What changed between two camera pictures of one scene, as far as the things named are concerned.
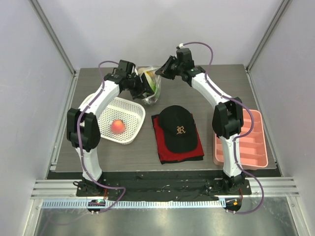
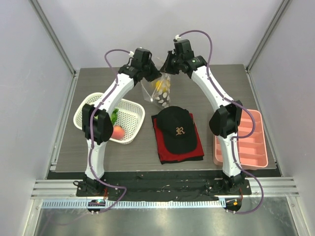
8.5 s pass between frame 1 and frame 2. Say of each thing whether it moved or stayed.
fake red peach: moved
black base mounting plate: stayed
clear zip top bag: moved
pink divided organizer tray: stayed
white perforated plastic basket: stayed
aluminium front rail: stayed
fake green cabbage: moved
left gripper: moved
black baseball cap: stayed
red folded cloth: stayed
